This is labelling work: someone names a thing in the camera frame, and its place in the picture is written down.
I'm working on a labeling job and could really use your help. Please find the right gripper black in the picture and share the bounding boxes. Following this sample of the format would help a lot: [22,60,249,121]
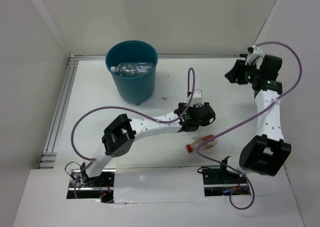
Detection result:
[224,59,263,85]

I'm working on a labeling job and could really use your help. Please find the red cap red label bottle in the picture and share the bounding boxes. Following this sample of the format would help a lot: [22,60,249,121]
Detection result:
[185,134,218,154]

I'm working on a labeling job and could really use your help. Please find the clear bottle white cap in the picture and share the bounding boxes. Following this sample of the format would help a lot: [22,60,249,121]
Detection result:
[119,61,154,77]

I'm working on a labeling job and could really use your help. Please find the clear bottle front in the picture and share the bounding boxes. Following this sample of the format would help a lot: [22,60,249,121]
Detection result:
[110,62,135,77]

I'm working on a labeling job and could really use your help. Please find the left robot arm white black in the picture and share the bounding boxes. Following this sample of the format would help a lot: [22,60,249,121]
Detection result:
[80,102,216,187]

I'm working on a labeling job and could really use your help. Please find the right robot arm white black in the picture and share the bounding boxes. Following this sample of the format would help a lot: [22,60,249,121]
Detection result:
[225,53,292,176]

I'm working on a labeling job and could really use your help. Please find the teal plastic bin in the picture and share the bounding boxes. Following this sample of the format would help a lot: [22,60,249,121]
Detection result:
[105,40,158,105]

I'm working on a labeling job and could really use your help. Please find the silver tape sheet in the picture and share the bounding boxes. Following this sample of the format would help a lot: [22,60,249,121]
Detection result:
[113,167,206,204]

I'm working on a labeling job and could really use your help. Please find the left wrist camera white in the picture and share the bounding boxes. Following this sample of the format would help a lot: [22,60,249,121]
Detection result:
[186,89,202,105]

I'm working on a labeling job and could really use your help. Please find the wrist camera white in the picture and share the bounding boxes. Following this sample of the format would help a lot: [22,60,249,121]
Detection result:
[245,45,265,66]
[186,89,202,105]

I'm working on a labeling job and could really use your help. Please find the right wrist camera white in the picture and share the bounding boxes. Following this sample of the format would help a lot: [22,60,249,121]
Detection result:
[245,45,265,66]

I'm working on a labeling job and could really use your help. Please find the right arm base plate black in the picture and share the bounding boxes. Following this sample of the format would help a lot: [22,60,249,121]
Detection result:
[197,166,251,197]

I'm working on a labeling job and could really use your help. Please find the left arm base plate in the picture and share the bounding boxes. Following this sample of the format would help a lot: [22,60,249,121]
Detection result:
[64,161,116,204]

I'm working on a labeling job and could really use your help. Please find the aluminium frame rail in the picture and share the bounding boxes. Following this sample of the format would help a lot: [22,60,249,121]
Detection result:
[38,54,237,169]

